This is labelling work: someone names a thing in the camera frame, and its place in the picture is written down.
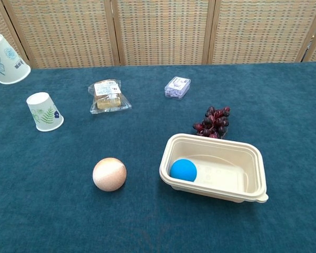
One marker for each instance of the white cup green fern print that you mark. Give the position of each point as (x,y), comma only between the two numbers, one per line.
(46,113)

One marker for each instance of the white cup blue flower print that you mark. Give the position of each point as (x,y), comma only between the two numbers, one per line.
(8,63)

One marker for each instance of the clear box of purple pins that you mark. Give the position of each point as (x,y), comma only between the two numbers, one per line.
(177,87)

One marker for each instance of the blue felt table mat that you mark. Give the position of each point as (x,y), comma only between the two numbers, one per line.
(147,224)

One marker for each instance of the blue ball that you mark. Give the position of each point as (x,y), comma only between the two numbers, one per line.
(183,170)

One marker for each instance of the bread slices in clear bag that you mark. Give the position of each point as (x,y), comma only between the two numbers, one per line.
(106,96)

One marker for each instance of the beige plastic food container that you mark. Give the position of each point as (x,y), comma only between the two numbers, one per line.
(226,174)

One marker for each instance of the dark red grape bunch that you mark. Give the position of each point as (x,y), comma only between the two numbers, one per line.
(213,122)

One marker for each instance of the orange pink ball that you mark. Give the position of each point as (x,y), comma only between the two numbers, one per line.
(109,174)

